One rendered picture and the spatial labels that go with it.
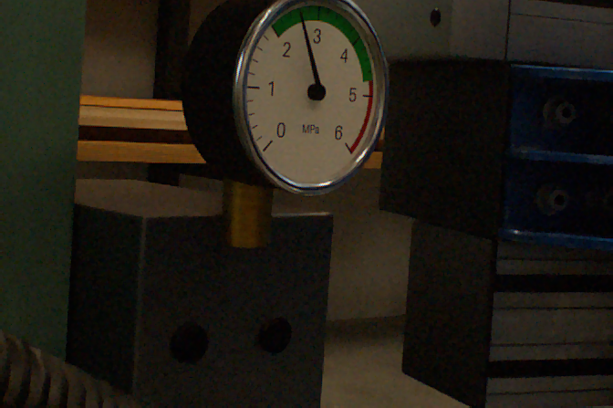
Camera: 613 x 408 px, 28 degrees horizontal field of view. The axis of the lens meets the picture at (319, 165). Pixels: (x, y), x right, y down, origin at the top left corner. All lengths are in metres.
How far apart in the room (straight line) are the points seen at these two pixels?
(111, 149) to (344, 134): 2.24
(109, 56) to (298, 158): 2.81
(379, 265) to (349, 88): 3.38
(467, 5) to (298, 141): 0.26
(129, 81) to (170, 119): 0.52
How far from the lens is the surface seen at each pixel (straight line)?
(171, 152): 2.69
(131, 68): 3.20
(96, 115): 2.61
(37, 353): 0.27
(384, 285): 3.78
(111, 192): 0.44
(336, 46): 0.38
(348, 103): 0.38
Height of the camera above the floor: 0.66
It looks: 3 degrees down
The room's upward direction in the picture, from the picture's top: 4 degrees clockwise
